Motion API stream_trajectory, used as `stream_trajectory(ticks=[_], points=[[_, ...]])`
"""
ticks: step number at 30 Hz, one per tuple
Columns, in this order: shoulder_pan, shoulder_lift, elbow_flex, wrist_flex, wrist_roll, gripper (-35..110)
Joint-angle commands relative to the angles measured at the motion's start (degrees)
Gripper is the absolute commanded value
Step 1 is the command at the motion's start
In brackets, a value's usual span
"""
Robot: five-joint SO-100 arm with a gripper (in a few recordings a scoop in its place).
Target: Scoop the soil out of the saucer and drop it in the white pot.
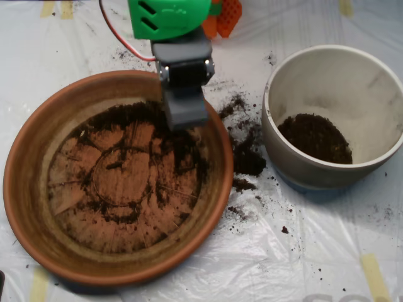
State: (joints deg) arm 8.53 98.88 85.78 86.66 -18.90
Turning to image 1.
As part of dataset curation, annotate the terracotta clay bowl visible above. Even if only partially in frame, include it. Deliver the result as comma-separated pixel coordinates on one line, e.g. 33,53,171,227
3,69,234,287

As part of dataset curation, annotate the white ceramic pot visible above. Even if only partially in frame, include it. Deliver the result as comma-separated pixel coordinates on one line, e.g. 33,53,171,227
261,44,403,193

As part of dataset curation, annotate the clear plastic cover sheet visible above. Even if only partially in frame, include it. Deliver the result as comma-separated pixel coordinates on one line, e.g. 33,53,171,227
0,0,403,302

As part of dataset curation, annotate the dark soil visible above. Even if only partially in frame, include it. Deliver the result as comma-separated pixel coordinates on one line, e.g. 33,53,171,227
62,100,212,226
276,113,353,165

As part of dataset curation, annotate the spilled dark soil patch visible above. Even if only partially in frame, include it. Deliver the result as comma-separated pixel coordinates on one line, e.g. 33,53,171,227
217,91,268,193

